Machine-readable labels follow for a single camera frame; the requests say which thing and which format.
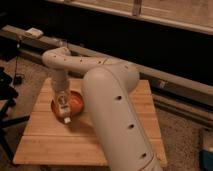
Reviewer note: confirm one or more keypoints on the clear plastic bottle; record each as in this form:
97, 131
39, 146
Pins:
63, 114

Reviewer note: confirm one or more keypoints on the small white box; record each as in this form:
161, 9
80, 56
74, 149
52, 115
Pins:
34, 32

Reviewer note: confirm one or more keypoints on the blue white container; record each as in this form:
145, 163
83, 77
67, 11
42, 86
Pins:
206, 152

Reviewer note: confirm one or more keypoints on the wooden table board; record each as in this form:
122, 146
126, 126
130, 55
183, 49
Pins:
46, 141

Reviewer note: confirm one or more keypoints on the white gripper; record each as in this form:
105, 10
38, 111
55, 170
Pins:
60, 82

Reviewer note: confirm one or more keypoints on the long grey baseboard rail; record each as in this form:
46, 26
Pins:
178, 95

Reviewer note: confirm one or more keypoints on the black tripod stand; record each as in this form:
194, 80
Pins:
8, 94

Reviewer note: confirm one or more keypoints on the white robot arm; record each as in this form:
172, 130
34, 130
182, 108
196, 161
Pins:
106, 85

